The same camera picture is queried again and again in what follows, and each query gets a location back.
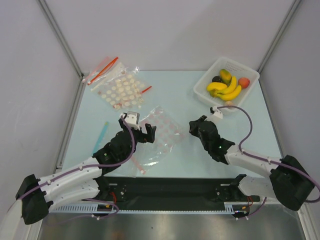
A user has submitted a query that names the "pink dotted zip bag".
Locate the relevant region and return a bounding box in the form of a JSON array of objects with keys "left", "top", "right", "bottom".
[{"left": 119, "top": 106, "right": 186, "bottom": 178}]

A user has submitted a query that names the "yellow banana bunch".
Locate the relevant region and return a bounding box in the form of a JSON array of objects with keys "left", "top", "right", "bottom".
[{"left": 206, "top": 76, "right": 242, "bottom": 101}]

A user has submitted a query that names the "white perforated plastic basket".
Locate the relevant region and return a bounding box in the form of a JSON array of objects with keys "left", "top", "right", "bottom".
[{"left": 193, "top": 57, "right": 260, "bottom": 107}]

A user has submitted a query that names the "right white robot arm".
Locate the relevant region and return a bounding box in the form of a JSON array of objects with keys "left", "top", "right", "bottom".
[{"left": 189, "top": 115, "right": 316, "bottom": 211}]

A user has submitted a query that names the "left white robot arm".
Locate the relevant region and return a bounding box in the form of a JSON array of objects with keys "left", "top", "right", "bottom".
[{"left": 15, "top": 112, "right": 157, "bottom": 225}]

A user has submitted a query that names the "blue zipper clear bag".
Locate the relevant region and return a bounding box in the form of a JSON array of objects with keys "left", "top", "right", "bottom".
[{"left": 92, "top": 121, "right": 109, "bottom": 154}]

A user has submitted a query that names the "cream dotted zip bag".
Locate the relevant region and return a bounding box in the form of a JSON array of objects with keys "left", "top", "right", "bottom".
[{"left": 90, "top": 66, "right": 152, "bottom": 111}]

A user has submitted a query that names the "red zipper clear bag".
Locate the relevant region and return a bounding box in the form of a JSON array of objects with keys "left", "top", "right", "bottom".
[{"left": 81, "top": 56, "right": 126, "bottom": 92}]

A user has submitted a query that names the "beige garlic bulb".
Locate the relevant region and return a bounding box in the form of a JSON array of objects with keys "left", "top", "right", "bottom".
[{"left": 224, "top": 101, "right": 234, "bottom": 106}]

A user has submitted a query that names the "dark purple fruit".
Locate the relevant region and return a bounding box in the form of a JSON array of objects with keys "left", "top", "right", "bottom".
[{"left": 211, "top": 75, "right": 222, "bottom": 83}]

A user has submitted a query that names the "green orange mango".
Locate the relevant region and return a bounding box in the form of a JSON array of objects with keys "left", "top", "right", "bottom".
[{"left": 219, "top": 68, "right": 232, "bottom": 85}]

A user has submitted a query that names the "red orange peach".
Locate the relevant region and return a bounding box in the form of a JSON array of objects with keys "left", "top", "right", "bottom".
[{"left": 238, "top": 77, "right": 251, "bottom": 89}]

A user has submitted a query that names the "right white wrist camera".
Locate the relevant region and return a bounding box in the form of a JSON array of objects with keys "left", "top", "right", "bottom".
[{"left": 208, "top": 106, "right": 223, "bottom": 124}]

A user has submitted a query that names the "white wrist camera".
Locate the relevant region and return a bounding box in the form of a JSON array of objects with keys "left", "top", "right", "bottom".
[
  {"left": 120, "top": 111, "right": 141, "bottom": 130},
  {"left": 208, "top": 106, "right": 223, "bottom": 124}
]

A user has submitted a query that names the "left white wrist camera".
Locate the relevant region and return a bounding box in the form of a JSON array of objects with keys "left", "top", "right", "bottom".
[{"left": 120, "top": 111, "right": 141, "bottom": 130}]

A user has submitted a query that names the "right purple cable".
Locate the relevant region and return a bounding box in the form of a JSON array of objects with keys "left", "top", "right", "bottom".
[{"left": 217, "top": 104, "right": 320, "bottom": 204}]

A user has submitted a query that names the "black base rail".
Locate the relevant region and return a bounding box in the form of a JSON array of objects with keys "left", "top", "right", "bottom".
[{"left": 95, "top": 177, "right": 260, "bottom": 212}]

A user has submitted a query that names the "white slotted cable duct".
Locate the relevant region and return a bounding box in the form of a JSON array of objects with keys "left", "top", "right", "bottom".
[{"left": 52, "top": 201, "right": 249, "bottom": 215}]

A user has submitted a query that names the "right aluminium frame post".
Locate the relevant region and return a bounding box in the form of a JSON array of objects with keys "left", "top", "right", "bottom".
[{"left": 257, "top": 0, "right": 303, "bottom": 74}]

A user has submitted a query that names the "aluminium frame post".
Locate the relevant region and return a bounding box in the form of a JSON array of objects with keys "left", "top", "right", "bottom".
[
  {"left": 257, "top": 0, "right": 303, "bottom": 74},
  {"left": 36, "top": 0, "right": 85, "bottom": 78}
]

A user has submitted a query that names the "left aluminium frame post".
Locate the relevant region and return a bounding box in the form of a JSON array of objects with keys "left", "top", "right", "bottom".
[{"left": 36, "top": 0, "right": 85, "bottom": 78}]

